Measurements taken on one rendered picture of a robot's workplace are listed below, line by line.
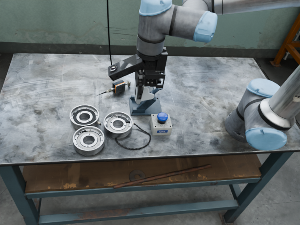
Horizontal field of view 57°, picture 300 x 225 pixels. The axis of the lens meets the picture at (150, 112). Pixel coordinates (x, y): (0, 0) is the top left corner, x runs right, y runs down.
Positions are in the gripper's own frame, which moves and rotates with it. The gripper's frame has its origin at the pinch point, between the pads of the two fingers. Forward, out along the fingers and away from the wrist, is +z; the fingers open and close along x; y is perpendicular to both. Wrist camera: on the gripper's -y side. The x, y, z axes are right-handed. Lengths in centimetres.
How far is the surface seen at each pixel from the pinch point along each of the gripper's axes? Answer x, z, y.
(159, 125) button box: -1.3, 11.7, 9.3
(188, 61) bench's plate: 44, 16, 33
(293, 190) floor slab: 9, 96, 117
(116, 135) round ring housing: -3.8, 13.4, -6.2
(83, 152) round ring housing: -10.5, 13.2, -17.4
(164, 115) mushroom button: 1.0, 8.7, 11.1
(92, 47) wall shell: 162, 89, -18
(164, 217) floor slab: -2, 96, 25
